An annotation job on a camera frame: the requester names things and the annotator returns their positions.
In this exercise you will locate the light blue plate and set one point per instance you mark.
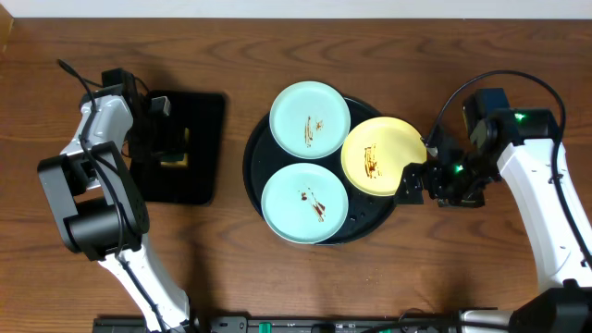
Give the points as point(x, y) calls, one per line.
point(304, 203)
point(310, 120)

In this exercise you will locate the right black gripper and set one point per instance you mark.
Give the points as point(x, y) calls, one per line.
point(434, 169)

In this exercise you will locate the green and yellow sponge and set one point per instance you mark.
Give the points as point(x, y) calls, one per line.
point(176, 154)

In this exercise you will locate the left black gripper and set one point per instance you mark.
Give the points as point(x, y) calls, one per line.
point(163, 140)

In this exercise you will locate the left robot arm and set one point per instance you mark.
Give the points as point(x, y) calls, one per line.
point(97, 206)

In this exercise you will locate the black rectangular tray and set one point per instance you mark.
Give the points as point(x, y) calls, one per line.
point(203, 113)

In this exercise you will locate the black round tray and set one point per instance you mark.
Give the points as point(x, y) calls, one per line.
point(263, 157)

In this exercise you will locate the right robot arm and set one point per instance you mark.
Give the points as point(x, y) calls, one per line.
point(516, 146)

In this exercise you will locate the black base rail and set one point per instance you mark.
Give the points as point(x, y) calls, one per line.
point(411, 320)

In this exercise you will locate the yellow plate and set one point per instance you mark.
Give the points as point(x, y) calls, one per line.
point(377, 150)

